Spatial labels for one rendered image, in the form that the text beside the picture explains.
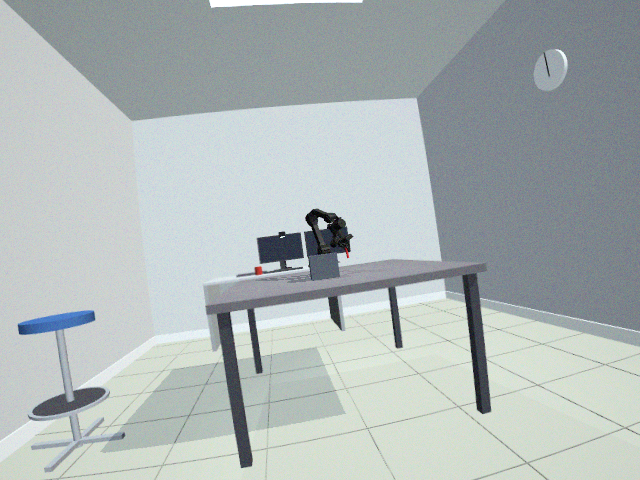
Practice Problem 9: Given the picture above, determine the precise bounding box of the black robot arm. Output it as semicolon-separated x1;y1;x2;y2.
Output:
305;209;346;255

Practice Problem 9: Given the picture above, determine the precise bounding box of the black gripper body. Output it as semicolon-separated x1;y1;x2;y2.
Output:
333;230;353;246

